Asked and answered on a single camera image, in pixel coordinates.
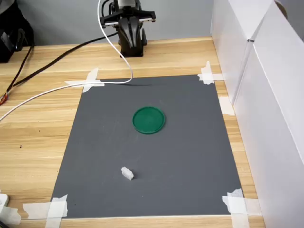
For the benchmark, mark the small white plastic terminal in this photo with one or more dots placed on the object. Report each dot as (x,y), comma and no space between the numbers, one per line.
(127,173)

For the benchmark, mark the round green lid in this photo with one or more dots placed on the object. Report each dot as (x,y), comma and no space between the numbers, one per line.
(149,120)

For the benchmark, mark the white tape piece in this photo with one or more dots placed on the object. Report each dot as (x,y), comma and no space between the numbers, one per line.
(9,215)
(207,76)
(237,205)
(225,105)
(90,80)
(55,209)

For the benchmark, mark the white partition board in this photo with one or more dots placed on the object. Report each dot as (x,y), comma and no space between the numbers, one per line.
(228,35)
(273,118)

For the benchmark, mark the dark grey mat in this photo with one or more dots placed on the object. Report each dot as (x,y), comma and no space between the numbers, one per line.
(114,142)

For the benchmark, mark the black bag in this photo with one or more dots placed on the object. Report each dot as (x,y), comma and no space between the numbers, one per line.
(9,35)

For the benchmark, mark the beige round roll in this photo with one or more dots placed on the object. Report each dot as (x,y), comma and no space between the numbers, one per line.
(282,8)

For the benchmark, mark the grey gripper camera box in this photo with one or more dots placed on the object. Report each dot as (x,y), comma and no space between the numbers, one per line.
(127,2)

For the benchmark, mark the small white bracket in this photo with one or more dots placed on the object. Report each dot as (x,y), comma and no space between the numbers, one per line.
(3,200)

